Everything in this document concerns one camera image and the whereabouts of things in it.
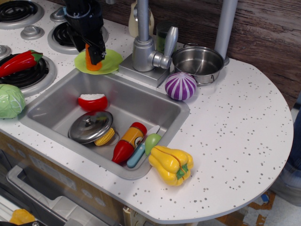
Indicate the oven door handle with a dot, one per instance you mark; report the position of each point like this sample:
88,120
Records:
49,205

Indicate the silver stove knob back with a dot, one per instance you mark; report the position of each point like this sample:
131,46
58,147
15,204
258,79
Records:
58,16

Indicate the purple striped toy onion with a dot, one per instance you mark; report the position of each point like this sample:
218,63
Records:
180,86

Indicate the grey support pole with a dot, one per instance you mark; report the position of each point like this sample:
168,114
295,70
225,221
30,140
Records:
225,27

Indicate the green toy fruit half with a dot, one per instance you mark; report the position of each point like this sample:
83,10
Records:
151,141

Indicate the green spice jar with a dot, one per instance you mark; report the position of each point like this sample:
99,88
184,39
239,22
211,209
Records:
162,30

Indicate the red bowl with rice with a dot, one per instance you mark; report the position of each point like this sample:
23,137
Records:
93,102

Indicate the steel pot lid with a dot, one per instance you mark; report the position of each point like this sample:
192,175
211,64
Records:
91,127

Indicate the stainless steel pot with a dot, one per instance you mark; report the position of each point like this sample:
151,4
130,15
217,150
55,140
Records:
204,64

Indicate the silver stove knob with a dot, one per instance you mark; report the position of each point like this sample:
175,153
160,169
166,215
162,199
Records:
5,51
32,32
58,16

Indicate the yellow object bottom left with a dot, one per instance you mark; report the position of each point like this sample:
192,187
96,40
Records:
21,216

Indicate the red yellow ketchup bottle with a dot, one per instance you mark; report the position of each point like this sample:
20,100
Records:
129,142

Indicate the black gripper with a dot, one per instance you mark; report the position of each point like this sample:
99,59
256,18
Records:
85,17

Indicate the silver stove knob left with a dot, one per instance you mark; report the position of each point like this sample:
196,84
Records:
5,51

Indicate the front stove burner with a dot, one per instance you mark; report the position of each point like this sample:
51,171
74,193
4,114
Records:
35,79

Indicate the yellow toy bell pepper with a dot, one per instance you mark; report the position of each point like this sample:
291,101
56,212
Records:
173,165

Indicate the blue handled toy knife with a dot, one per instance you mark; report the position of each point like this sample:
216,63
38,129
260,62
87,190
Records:
140,150

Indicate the light green plate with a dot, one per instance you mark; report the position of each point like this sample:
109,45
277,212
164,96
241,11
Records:
110,63

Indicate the silver toy faucet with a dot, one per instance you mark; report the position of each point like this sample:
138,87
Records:
146,64

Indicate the back left stove burner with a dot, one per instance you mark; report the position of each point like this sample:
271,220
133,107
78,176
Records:
17,14

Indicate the back right stove burner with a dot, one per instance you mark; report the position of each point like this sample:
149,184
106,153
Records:
59,39

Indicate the green toy cabbage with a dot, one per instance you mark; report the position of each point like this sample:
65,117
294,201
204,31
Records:
12,101

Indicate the red toy chili pepper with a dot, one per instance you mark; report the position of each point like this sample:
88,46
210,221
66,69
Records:
20,62

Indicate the stove burner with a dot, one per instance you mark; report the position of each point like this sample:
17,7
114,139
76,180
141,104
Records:
35,79
59,39
17,14

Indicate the orange toy carrot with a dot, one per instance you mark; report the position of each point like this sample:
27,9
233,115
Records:
89,64

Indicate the yellow toy corn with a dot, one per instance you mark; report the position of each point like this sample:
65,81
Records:
105,138

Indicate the cream toy bottle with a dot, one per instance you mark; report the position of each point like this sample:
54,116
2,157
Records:
133,21

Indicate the silver sink basin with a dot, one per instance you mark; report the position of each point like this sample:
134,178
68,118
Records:
53,112

